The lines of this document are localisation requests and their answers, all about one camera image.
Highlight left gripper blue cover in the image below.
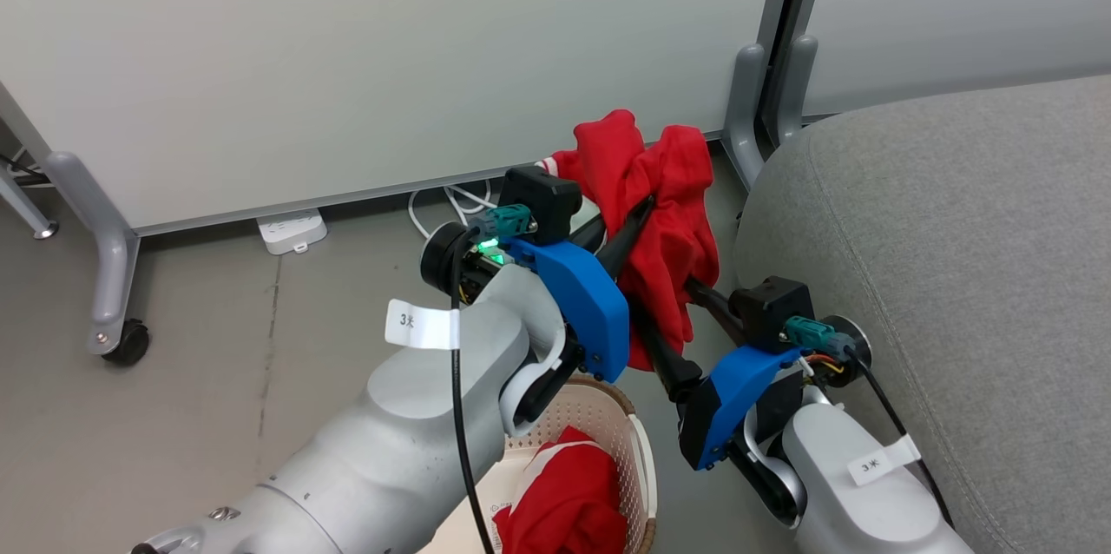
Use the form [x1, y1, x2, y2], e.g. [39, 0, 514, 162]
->
[503, 195, 657, 385]

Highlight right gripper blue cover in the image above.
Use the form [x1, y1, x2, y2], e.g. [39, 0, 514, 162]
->
[628, 278, 808, 472]

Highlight red garment with white trim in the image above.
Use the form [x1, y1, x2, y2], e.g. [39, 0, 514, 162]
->
[491, 425, 628, 554]
[536, 109, 722, 373]

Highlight cream perforated laundry basket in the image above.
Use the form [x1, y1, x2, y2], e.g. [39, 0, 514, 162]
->
[417, 375, 659, 554]

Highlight grey fabric sofa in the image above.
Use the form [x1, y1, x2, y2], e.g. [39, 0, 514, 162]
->
[733, 74, 1111, 554]

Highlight large white partition panel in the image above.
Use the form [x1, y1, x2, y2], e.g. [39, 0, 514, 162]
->
[0, 0, 804, 235]

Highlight white power strip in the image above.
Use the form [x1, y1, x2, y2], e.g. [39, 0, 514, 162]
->
[255, 208, 330, 256]

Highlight narrow white partition panel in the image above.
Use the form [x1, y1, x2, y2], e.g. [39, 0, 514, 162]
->
[800, 0, 1111, 118]

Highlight black caster wheel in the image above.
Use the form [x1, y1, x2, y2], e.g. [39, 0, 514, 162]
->
[101, 319, 151, 367]

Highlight grey partition leg with caster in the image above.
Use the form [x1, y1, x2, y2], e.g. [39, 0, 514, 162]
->
[44, 151, 141, 357]

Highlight slanted grey metal table leg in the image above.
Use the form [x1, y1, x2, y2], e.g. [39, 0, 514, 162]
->
[0, 162, 61, 241]

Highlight white looped power cable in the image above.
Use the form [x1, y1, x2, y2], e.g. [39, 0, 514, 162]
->
[407, 179, 506, 241]

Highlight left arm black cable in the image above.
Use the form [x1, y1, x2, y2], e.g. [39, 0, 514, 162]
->
[449, 224, 502, 554]

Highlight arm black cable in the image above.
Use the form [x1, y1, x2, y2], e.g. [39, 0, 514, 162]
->
[851, 346, 957, 531]
[449, 224, 502, 554]

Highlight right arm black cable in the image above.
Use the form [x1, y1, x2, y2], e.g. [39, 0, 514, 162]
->
[851, 346, 957, 531]

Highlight black floor cables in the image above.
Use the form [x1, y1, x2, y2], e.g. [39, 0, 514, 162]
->
[0, 149, 51, 188]

